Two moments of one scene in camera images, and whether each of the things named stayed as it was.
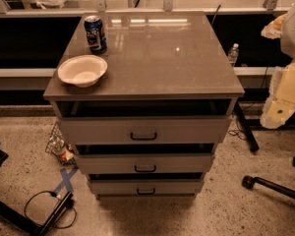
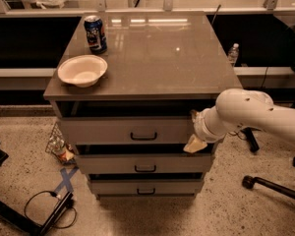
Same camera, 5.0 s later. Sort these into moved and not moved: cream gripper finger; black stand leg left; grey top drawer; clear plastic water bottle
Moved: cream gripper finger
Not moved: black stand leg left; grey top drawer; clear plastic water bottle
